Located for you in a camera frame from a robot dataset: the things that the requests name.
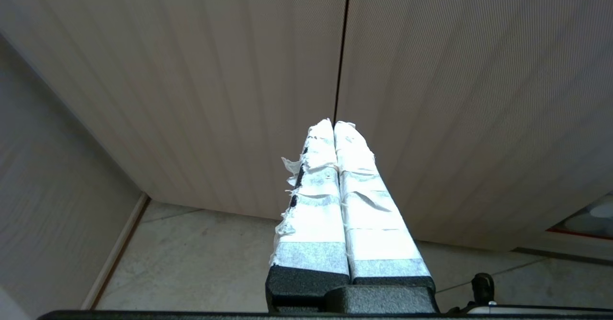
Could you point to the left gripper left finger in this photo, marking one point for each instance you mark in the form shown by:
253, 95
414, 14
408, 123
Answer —
313, 224

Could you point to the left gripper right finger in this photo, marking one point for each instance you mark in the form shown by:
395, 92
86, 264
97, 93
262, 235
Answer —
373, 234

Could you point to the white baseboard strip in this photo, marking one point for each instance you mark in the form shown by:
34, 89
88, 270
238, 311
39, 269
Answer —
117, 250

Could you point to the red-edged pale mat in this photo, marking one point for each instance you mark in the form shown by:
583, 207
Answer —
586, 217

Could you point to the beige wood-grain cabinet door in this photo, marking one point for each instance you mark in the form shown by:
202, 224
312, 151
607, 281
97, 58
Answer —
201, 80
479, 99

